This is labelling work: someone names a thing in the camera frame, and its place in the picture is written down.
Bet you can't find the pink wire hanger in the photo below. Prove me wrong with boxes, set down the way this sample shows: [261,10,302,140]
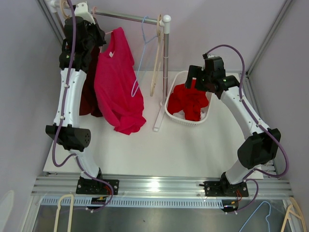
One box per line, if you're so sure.
[92,6,113,52]

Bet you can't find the red t shirt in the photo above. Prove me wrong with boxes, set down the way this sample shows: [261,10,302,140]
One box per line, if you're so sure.
[167,84,209,121]

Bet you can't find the beige wooden hanger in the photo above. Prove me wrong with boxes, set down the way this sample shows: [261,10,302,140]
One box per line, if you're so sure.
[150,14,163,97]

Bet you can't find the pink t shirt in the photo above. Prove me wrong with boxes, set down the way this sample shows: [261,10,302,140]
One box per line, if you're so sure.
[94,28,146,135]

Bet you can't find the blue wire hanger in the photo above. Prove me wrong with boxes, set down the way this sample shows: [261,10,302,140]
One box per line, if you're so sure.
[131,16,157,98]

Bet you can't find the white t shirt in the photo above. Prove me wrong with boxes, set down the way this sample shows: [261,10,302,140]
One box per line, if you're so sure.
[173,110,206,121]

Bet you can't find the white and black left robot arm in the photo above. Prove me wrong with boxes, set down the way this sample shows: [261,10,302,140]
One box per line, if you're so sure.
[45,16,111,195]

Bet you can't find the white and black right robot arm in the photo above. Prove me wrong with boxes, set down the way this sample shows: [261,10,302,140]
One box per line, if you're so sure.
[185,54,281,197]

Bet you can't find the beige hanger under maroon shirt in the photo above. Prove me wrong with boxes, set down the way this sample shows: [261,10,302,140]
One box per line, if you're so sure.
[59,0,70,19]

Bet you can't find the dark maroon t shirt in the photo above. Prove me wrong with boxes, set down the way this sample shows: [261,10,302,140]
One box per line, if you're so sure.
[79,47,102,117]

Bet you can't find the blue hanger on floor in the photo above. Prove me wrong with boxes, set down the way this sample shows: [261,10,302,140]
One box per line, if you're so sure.
[239,201,272,232]

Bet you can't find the beige hanger on floor right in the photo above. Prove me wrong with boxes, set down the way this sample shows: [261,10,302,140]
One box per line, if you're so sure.
[281,197,307,232]

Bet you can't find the beige hanger on floor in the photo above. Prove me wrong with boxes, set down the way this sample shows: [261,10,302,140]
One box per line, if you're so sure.
[53,194,75,232]
[281,197,307,232]

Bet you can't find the beige hanger on floor left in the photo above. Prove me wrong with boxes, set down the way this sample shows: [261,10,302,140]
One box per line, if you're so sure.
[53,194,75,232]

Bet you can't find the white perforated plastic basket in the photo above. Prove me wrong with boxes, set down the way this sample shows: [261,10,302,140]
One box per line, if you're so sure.
[165,71,212,127]

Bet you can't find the metal clothes rack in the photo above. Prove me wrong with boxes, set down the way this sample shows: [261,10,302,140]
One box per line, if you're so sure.
[44,0,172,132]

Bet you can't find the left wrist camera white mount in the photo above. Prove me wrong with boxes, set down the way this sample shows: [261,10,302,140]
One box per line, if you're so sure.
[74,2,96,24]

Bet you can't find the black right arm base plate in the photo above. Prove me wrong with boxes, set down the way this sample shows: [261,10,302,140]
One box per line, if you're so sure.
[200,181,249,197]

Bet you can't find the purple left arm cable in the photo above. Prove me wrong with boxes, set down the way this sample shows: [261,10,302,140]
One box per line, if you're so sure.
[52,0,78,167]

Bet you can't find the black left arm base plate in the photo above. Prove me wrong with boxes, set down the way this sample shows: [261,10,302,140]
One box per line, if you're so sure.
[76,178,119,195]

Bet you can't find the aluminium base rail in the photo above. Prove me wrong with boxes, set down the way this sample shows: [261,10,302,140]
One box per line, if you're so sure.
[31,173,294,200]

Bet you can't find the white slotted cable duct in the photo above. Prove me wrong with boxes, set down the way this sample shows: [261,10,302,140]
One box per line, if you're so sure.
[41,196,237,209]

